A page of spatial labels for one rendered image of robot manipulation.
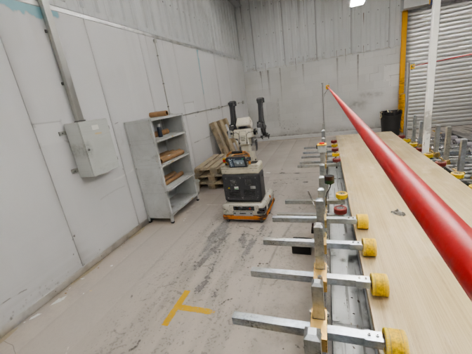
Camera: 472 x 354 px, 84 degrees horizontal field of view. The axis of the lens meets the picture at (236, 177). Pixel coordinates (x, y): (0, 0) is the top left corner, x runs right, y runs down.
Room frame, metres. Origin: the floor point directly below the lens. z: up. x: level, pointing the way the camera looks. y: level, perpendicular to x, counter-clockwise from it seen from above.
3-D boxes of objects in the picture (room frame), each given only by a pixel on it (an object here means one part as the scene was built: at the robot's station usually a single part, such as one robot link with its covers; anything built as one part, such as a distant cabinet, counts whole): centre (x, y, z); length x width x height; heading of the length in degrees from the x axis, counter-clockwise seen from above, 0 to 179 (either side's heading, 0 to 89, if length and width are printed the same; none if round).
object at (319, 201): (1.14, -0.38, 0.93); 0.04 x 0.04 x 0.48; 70
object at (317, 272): (0.89, -0.28, 0.95); 0.14 x 0.06 x 0.05; 160
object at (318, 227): (0.91, -0.29, 0.93); 0.04 x 0.04 x 0.48; 70
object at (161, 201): (4.10, 1.08, 0.78); 0.90 x 0.45 x 1.55; 160
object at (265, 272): (0.88, -0.24, 0.95); 0.50 x 0.04 x 0.04; 70
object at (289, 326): (0.65, -0.16, 0.95); 0.50 x 0.04 x 0.04; 70
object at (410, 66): (3.62, -2.49, 1.25); 0.15 x 0.08 x 1.10; 160
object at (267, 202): (3.59, -0.14, 0.16); 0.67 x 0.64 x 0.25; 159
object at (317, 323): (0.65, -0.20, 0.95); 0.14 x 0.06 x 0.05; 160
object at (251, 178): (3.50, -0.11, 0.59); 0.55 x 0.34 x 0.83; 69
